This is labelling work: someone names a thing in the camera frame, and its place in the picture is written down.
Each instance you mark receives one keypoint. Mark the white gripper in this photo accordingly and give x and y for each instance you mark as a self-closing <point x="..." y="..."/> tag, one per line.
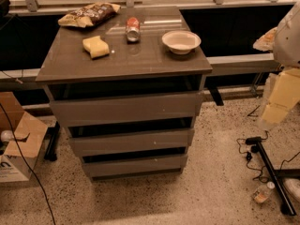
<point x="288" y="42"/>

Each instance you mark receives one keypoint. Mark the grey drawer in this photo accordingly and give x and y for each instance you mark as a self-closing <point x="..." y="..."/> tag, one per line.
<point x="113" y="110"/>
<point x="135" y="166"/>
<point x="132" y="142"/>

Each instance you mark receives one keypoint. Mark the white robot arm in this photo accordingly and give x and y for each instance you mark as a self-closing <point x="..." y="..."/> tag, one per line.
<point x="286" y="47"/>

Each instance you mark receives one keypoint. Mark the grey drawer cabinet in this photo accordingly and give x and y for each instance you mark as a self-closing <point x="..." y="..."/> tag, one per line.
<point x="142" y="68"/>

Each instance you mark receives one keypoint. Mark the open cardboard box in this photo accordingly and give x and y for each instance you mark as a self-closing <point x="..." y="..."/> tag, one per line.
<point x="22" y="134"/>

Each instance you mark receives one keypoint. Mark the black stand leg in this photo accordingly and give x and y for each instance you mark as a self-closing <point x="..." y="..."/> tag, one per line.
<point x="286" y="207"/>

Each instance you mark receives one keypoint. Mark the clear plastic bottle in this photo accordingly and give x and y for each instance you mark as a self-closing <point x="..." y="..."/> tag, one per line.
<point x="263" y="192"/>

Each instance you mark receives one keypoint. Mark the white bowl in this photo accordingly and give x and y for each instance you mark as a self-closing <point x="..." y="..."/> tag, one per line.
<point x="181" y="42"/>

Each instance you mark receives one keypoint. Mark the red soda can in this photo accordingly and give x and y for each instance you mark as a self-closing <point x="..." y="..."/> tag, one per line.
<point x="133" y="29"/>

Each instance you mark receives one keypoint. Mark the yellow sponge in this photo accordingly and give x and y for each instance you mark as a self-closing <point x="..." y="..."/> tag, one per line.
<point x="96" y="47"/>

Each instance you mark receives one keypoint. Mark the brown chip bag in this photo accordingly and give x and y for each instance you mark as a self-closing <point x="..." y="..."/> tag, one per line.
<point x="90" y="15"/>

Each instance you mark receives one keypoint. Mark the black left stand foot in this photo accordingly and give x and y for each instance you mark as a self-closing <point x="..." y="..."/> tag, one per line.
<point x="52" y="135"/>

